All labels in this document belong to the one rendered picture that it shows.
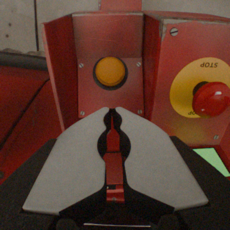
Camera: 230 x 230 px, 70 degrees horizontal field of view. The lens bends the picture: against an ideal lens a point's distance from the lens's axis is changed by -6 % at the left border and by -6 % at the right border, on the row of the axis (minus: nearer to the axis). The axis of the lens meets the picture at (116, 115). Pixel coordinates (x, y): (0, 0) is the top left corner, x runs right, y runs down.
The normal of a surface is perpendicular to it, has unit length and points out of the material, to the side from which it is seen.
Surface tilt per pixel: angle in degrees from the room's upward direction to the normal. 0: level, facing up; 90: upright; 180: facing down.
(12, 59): 0
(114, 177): 90
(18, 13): 0
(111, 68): 35
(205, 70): 0
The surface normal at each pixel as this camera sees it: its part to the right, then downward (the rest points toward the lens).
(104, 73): 0.03, 0.00
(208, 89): -0.25, 0.11
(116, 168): 0.00, -0.82
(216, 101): 0.04, 0.52
